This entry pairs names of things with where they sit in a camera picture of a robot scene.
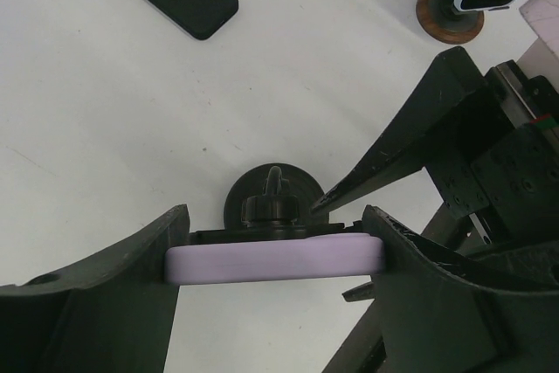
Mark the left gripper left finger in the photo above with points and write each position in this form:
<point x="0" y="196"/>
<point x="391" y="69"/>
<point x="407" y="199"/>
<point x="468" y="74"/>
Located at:
<point x="110" y="312"/>

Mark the phone with lilac case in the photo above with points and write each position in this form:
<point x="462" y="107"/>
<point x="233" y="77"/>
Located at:
<point x="329" y="256"/>

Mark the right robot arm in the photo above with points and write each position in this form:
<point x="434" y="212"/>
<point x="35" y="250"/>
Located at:
<point x="530" y="258"/>

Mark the black phone stand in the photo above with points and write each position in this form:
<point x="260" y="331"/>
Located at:
<point x="272" y="202"/>

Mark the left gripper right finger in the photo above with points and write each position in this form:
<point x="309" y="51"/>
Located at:
<point x="442" y="312"/>

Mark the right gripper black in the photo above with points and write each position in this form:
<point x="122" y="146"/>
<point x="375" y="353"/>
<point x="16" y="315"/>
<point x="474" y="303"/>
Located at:
<point x="491" y="145"/>

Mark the brown round phone stand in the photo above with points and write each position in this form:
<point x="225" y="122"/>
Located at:
<point x="443" y="22"/>

